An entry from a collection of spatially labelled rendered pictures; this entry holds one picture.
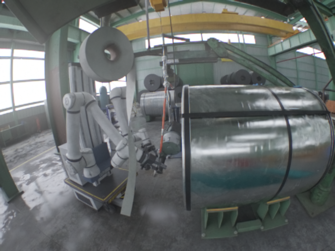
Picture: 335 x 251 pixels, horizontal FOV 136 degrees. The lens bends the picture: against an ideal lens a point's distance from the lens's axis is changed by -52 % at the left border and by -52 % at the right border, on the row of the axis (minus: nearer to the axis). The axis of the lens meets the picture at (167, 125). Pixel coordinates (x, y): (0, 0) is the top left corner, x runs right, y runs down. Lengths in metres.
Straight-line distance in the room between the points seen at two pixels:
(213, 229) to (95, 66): 1.56
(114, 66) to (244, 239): 1.62
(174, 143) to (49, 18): 0.90
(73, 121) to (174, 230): 1.39
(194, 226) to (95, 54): 1.59
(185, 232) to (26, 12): 1.67
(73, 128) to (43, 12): 1.03
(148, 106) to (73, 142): 5.30
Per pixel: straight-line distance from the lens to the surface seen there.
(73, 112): 1.13
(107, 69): 0.38
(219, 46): 1.93
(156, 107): 6.21
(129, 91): 0.46
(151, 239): 1.56
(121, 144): 0.90
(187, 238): 1.53
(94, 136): 1.80
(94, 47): 0.38
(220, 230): 1.58
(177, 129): 1.06
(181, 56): 1.90
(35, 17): 0.25
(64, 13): 0.22
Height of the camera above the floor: 1.33
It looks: 14 degrees down
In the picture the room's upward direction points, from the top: 5 degrees counter-clockwise
